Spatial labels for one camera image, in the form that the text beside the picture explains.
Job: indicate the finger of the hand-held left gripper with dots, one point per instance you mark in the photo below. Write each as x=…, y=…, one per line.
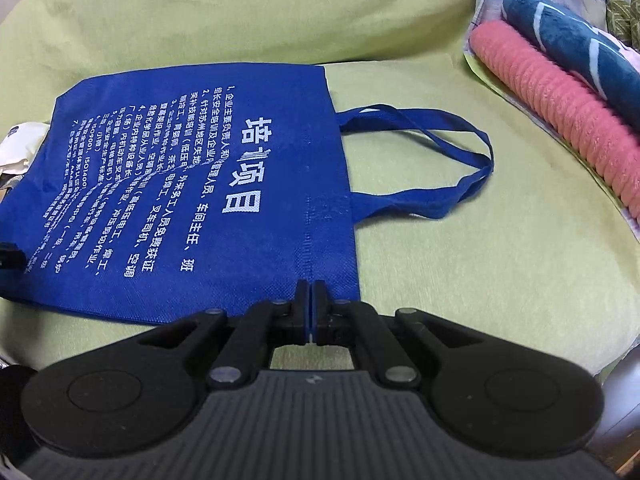
x=11, y=256

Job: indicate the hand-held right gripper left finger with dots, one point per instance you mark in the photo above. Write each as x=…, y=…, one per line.
x=304, y=315

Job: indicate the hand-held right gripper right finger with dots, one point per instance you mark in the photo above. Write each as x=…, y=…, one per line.
x=319, y=315

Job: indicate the blue shopping bag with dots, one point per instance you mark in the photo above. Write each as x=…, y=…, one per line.
x=280, y=240

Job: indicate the white tote bag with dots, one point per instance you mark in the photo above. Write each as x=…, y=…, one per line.
x=25, y=145

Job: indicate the green covered sofa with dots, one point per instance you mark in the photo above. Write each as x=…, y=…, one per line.
x=475, y=270

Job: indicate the pastel patchwork cloth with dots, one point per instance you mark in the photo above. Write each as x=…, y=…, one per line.
x=492, y=67

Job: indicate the pink ribbed towel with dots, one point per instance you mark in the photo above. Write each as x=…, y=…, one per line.
x=560, y=105

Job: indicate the teal striped towel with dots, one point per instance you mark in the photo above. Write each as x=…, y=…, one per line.
x=565, y=30

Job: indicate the green leaf print pillow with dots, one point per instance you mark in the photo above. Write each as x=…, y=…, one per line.
x=622, y=15

